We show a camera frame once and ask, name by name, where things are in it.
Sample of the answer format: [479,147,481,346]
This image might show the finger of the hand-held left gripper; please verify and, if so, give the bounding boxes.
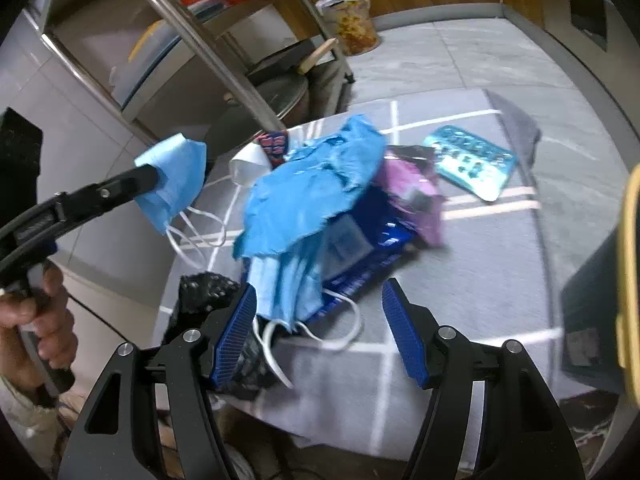
[0,167,163,286]

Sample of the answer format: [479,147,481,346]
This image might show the patterned bucket with plastic bag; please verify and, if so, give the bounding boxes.
[315,0,379,56]

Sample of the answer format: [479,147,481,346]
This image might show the white towel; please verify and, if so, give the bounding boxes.
[229,145,272,187]

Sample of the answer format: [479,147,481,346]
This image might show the black pan with wooden handle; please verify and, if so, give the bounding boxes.
[247,39,337,81]

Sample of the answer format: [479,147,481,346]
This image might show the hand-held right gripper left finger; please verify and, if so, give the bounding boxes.
[57,284,258,480]

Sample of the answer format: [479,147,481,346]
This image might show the metal rack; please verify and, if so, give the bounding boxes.
[42,0,356,146]

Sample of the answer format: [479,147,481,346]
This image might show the clear plastic storage box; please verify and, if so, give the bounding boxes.
[110,19,187,111]

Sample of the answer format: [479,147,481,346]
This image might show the grey checked mat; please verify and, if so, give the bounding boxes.
[155,87,566,461]

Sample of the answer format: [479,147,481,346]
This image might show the wok with glass lid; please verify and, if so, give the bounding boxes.
[220,76,312,133]

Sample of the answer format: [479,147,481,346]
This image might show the purple and black wrapper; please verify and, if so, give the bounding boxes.
[375,144,447,249]

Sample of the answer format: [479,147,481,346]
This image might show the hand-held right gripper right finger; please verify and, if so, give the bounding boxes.
[381,277,586,480]

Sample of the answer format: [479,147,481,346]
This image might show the person's left forearm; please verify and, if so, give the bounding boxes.
[0,374,68,466]

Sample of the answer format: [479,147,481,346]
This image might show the blue face mask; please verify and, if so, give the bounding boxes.
[134,133,233,270]
[247,240,362,390]

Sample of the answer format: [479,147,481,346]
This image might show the teal blister pack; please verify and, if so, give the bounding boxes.
[422,125,517,203]

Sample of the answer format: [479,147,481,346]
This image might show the person's left hand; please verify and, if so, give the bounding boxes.
[0,264,79,388]

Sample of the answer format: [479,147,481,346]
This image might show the yellow rimmed chair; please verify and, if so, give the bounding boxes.
[560,165,640,396]

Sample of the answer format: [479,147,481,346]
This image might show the blue and white wipes packet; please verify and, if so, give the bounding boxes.
[300,195,417,322]

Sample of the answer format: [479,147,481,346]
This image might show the red and blue patterned packet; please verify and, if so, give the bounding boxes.
[255,131,291,166]

